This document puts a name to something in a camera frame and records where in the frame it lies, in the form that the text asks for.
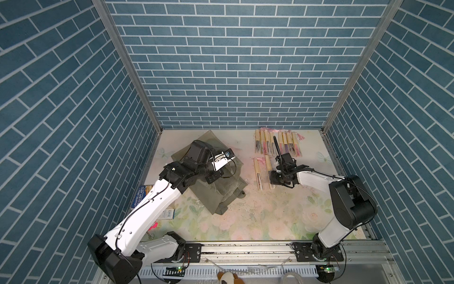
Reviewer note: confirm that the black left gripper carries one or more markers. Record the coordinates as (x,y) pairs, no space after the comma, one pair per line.
(208,156)

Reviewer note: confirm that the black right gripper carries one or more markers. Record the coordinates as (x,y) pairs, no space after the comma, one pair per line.
(272,178)

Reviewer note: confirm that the second-row bamboo folding fan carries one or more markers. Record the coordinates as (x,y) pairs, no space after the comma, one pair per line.
(269,171)

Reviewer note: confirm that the white red-flecked fan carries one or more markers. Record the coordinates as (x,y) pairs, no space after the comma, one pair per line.
(290,143)

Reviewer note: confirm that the pink folding fan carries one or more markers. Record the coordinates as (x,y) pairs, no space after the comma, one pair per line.
(262,141)

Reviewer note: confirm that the olive green canvas tote bag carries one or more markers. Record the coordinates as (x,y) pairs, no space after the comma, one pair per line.
(216,189)

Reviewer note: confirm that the brown folding fan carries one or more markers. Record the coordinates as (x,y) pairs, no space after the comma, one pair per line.
(268,141)

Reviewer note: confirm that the black patterned bamboo folding fan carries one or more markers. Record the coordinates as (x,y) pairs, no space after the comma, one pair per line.
(257,141)

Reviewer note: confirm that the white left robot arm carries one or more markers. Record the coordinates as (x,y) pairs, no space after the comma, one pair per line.
(119,253)

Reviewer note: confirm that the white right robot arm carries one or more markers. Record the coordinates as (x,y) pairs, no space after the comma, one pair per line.
(352,204)

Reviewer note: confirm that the white blue small box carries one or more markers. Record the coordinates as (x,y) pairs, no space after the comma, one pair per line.
(168,214)

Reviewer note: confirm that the blue illustrated book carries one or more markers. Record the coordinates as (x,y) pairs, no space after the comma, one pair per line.
(140,194)

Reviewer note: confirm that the brown plush toy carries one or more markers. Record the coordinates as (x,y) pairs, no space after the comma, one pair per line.
(229,278)

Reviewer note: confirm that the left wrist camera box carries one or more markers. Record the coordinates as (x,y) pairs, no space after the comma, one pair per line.
(222,159)

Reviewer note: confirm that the pink keychain toy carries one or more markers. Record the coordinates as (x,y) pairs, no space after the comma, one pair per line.
(155,225)

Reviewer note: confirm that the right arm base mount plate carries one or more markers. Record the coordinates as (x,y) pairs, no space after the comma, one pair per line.
(315,252)

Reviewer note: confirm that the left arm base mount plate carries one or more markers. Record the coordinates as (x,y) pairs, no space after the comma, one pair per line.
(190,253)

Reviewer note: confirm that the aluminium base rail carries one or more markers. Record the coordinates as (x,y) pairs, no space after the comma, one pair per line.
(365,262)

